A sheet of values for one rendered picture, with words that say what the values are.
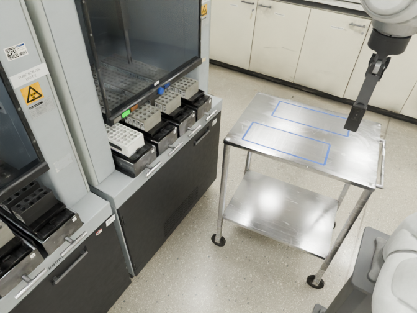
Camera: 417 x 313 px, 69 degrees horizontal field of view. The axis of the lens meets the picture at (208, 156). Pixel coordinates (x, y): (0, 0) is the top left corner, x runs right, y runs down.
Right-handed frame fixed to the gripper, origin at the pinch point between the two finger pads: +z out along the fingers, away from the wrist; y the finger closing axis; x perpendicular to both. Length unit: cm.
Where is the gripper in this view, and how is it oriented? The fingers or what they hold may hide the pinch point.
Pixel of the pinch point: (357, 112)
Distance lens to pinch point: 86.0
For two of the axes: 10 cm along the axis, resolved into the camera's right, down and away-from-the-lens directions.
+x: -8.6, -3.7, 3.6
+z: -0.3, 7.4, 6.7
